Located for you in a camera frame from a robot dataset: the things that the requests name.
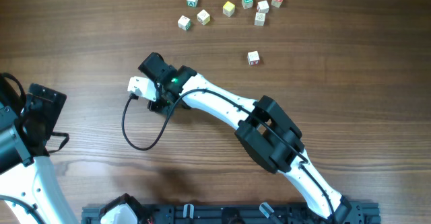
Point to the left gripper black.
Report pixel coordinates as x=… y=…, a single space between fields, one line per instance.
x=47 y=104

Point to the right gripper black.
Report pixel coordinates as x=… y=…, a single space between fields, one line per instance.
x=156 y=105

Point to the yellow side wooden block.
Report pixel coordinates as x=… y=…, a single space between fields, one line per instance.
x=203 y=17

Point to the red letter Y block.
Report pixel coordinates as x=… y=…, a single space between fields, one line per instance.
x=253 y=58

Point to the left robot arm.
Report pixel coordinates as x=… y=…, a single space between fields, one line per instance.
x=29 y=184

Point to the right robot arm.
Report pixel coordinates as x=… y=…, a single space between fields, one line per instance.
x=262 y=127

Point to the left plain wooden block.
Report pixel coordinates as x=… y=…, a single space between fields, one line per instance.
x=184 y=23

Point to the yellow top block upper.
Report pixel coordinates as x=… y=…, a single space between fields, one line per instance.
x=229 y=9

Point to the plain drawing wooden block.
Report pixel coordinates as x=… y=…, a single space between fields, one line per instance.
x=260 y=19

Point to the green letter N block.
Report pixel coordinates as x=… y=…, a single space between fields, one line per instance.
x=247 y=4

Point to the white top red block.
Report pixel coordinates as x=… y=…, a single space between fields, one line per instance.
x=263 y=6

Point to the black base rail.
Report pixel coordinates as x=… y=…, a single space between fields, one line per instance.
x=120 y=210

